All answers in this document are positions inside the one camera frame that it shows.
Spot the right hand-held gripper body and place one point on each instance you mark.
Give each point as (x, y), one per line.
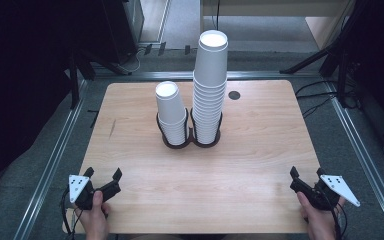
(338, 186)

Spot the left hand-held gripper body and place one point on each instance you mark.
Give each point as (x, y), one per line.
(80, 195)

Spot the short stack of white cups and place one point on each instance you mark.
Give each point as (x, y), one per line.
(170, 110)

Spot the tall stack of white cups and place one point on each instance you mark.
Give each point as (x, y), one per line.
(210, 83)

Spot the person's left hand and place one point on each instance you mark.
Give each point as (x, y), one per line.
(95, 221)

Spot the person's right hand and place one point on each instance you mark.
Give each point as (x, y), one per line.
(318, 223)

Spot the black metal stand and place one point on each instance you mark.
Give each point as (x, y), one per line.
(75, 83)

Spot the round black table grommet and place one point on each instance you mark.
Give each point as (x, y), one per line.
(234, 95)

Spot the black tripod stand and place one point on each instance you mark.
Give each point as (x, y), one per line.
(338, 50)

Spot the dark cabinet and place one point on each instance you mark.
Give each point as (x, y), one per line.
(123, 26)

